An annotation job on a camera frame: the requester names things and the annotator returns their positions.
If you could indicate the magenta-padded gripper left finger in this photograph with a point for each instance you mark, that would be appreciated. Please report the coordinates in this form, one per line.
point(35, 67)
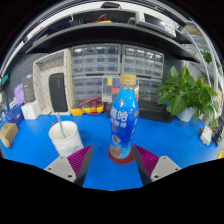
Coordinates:
point(59, 166)

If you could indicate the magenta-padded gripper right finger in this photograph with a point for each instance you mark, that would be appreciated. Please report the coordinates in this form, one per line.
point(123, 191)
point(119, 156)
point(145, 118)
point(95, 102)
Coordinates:
point(165, 166)

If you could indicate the blue drink bottle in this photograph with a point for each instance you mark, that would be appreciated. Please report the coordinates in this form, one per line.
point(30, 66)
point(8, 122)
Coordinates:
point(124, 123)

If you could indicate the metal spoon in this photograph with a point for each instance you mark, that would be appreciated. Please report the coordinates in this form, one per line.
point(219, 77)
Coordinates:
point(60, 125)

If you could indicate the flat round red coaster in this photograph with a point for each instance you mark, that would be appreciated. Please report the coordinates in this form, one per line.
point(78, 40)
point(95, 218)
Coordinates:
point(122, 161)

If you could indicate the white power adapter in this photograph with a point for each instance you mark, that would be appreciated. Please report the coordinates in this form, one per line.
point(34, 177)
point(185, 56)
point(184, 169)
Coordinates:
point(205, 135)

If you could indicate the flat black case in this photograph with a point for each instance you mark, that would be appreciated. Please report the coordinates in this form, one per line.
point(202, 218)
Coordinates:
point(155, 111)

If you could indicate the brown cardboard box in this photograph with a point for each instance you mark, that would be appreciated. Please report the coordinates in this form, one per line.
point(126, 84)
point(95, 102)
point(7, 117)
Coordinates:
point(8, 134)

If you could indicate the yellow multimeter with red leads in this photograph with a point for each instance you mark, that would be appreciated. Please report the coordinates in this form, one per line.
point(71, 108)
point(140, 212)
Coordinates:
point(88, 110)

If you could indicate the blue carton box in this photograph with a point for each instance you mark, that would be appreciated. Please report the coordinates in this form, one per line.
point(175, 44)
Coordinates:
point(15, 116)

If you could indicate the green potted plant, white pot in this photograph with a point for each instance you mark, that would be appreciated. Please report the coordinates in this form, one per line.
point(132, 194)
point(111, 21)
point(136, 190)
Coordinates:
point(180, 96)

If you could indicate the small black box, white label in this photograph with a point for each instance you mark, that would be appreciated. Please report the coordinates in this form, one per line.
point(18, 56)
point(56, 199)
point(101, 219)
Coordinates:
point(108, 111)

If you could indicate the black zip case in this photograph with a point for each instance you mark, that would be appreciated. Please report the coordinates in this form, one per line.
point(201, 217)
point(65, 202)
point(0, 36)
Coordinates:
point(58, 92)

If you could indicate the dark grey upright box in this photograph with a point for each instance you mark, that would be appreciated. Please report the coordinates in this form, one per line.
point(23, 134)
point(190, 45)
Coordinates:
point(29, 89)

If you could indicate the clear organiser with coloured parts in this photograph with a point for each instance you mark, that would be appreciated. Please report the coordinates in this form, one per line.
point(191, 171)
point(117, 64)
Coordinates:
point(110, 87)

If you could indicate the white perforated storage tray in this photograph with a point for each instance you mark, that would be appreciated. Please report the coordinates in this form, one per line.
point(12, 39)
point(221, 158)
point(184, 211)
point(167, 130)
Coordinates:
point(41, 71)

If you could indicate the black wall shelf unit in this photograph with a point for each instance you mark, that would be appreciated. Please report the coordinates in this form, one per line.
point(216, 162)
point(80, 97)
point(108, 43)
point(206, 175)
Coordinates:
point(110, 35)

